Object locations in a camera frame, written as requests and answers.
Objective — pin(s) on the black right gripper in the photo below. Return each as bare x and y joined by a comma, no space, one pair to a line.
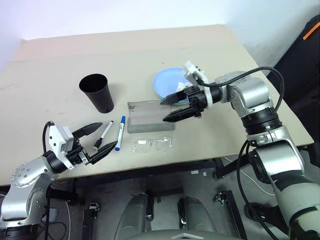
197,101

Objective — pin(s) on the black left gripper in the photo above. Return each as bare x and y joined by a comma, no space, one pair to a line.
76,153

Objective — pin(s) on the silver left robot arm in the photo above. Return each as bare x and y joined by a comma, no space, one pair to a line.
25,180

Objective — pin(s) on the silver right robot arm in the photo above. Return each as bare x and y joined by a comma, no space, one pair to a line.
252,92

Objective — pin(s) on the transparent grey glasses case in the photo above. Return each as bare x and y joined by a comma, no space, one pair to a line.
145,115

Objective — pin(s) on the black plastic cup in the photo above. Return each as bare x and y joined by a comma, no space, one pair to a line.
100,100

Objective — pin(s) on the white marker black cap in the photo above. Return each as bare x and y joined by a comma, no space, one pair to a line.
105,133

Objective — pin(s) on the light blue plate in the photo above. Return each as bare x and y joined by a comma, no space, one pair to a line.
166,80
158,95

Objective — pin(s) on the white marker blue cap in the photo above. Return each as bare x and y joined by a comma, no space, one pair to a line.
120,133

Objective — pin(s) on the black metal floor bar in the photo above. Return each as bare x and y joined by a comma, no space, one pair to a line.
232,212
90,220

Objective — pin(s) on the dark grey rounded shape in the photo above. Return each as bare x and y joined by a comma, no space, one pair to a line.
132,215
195,215

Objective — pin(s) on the grey curved robot body edge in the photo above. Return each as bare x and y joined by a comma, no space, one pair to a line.
175,235

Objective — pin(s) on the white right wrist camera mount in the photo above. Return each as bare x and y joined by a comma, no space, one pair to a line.
193,72

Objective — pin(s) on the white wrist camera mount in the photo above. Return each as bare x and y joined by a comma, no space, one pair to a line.
193,72
56,137

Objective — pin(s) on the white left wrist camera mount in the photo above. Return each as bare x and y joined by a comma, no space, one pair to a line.
56,137

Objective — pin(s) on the clear frame glasses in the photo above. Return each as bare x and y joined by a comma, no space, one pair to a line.
141,147

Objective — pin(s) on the black table frame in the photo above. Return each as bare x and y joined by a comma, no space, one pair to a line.
150,172

